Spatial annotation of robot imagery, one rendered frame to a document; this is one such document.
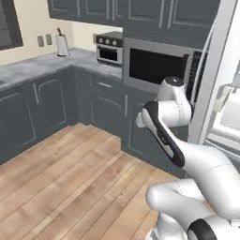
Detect white fridge door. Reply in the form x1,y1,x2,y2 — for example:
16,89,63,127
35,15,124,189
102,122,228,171
187,0,240,145

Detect silver toaster oven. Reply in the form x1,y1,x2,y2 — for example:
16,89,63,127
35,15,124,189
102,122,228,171
95,30,124,68

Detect dark grey wall cupboards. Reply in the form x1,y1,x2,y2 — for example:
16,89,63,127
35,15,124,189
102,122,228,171
46,0,221,36

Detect dark framed window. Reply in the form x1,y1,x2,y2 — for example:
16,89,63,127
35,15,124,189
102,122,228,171
0,0,24,52

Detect grey fridge door handle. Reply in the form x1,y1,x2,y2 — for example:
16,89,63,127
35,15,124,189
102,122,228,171
190,22,218,104

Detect dark grey tall oven cupboard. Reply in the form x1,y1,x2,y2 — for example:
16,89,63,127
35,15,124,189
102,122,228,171
120,86,190,178

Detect white fridge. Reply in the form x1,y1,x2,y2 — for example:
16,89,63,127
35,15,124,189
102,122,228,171
202,55,240,163

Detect white paper towel roll holder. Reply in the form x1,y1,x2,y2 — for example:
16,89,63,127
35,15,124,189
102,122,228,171
54,26,71,58

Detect dark grey base cupboards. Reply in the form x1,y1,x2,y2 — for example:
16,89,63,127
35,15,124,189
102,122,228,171
0,66,129,166

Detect silver built-in microwave oven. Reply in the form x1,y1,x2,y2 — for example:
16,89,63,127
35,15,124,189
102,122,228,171
122,37,205,102

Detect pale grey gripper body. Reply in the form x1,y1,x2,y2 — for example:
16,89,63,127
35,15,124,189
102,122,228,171
213,82,234,115

